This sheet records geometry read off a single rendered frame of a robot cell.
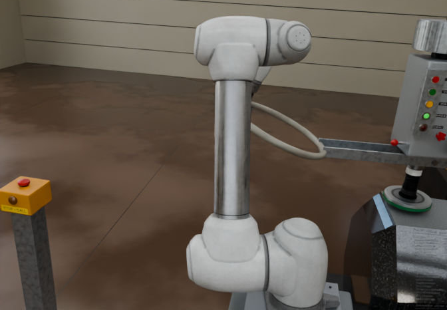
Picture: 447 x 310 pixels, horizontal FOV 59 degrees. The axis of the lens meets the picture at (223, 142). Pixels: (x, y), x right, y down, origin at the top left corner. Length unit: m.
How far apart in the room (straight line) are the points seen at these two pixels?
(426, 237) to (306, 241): 0.99
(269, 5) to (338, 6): 1.26
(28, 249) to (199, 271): 0.73
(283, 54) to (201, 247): 0.56
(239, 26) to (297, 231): 0.57
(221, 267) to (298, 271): 0.21
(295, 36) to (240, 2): 6.89
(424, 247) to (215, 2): 6.70
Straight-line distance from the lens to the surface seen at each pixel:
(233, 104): 1.07
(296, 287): 1.16
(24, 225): 1.57
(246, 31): 1.08
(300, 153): 1.65
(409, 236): 1.99
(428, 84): 1.82
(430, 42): 1.84
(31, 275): 1.69
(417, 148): 1.92
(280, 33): 1.08
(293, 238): 1.10
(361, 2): 7.94
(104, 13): 8.78
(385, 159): 1.95
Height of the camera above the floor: 1.75
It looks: 21 degrees down
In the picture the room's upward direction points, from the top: 3 degrees clockwise
